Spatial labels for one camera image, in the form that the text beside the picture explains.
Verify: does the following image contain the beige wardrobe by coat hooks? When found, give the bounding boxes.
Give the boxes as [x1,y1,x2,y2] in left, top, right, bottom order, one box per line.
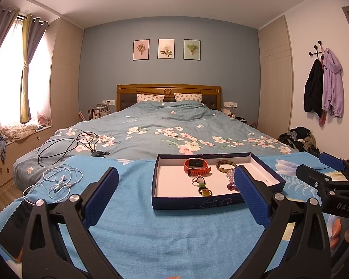
[257,15,294,138]

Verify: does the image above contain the purple jacket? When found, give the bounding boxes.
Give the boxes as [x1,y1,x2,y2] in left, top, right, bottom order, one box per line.
[321,48,344,117]

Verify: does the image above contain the crumpled clothes on window seat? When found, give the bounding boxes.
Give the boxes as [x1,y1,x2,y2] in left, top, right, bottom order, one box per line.
[0,123,38,141]

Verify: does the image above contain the black jacket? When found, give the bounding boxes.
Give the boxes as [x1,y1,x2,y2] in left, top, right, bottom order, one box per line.
[304,58,323,117]

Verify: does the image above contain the black charger cable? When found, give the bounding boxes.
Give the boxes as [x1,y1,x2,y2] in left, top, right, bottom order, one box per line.
[38,132,109,167]

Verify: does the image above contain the amber bangle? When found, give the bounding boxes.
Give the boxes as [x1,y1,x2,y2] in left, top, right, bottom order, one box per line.
[216,160,237,173]

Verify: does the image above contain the dark blue shallow box tray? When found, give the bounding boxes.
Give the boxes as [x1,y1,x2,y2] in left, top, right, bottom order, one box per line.
[151,152,287,210]

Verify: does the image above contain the black smartphone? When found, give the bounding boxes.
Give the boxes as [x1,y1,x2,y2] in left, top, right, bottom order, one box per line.
[0,200,32,263]

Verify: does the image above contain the beige wardrobe by window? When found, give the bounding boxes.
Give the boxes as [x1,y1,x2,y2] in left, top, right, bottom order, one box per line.
[48,17,84,131]

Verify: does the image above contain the light blue printed blanket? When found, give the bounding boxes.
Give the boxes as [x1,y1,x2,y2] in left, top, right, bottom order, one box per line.
[0,153,349,279]

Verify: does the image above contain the cluttered bedside items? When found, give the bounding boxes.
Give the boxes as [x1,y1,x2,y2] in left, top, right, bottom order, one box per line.
[80,102,117,121]

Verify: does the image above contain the orange smartwatch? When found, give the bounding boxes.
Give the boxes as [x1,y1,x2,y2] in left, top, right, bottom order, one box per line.
[184,157,212,176]

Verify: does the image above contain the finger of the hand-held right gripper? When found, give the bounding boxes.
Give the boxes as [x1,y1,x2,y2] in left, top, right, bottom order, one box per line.
[296,164,336,194]
[320,152,349,171]

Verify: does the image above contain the white patterned pillow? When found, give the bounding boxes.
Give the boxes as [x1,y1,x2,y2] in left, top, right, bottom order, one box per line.
[137,93,165,103]
[174,93,203,102]

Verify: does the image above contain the yellow and grey curtain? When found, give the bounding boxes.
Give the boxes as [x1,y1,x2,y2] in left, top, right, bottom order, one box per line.
[20,14,47,123]

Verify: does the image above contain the dark clothes pile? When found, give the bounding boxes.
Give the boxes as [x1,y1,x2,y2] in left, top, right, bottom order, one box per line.
[278,126,320,157]

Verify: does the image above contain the wooden bed headboard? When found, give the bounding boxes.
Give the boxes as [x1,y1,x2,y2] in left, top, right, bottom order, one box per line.
[117,84,222,112]

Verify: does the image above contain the blue floral duvet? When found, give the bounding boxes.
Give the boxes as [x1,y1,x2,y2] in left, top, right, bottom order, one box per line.
[13,100,297,192]

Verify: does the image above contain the black wall coat hooks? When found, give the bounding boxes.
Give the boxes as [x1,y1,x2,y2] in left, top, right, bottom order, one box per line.
[309,40,326,59]

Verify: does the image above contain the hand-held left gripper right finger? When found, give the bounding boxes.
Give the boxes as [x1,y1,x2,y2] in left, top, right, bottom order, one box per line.
[234,165,332,279]

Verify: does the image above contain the white framed flower picture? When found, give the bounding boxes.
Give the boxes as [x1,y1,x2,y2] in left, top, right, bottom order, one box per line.
[158,38,175,59]

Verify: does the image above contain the bedside table with small items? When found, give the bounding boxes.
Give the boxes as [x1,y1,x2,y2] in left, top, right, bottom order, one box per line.
[222,107,259,128]

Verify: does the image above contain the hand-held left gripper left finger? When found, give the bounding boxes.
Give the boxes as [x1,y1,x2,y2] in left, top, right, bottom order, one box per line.
[22,166,120,279]

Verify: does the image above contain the beige window seat cabinet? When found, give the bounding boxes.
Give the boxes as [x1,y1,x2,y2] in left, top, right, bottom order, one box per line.
[0,123,53,198]

